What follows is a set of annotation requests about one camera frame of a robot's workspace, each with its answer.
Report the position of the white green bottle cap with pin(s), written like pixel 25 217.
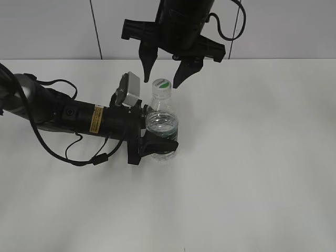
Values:
pixel 161 89

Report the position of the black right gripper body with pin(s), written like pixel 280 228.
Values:
pixel 176 38

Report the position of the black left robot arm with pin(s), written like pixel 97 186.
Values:
pixel 50 110

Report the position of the clear Cestbon water bottle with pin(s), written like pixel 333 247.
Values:
pixel 161 119

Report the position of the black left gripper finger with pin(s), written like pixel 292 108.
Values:
pixel 153 144

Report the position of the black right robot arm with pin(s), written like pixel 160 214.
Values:
pixel 193 12

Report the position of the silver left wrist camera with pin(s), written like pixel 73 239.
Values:
pixel 128 91

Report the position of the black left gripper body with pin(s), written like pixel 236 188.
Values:
pixel 125 125

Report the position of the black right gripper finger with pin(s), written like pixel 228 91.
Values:
pixel 187 67
pixel 148 55

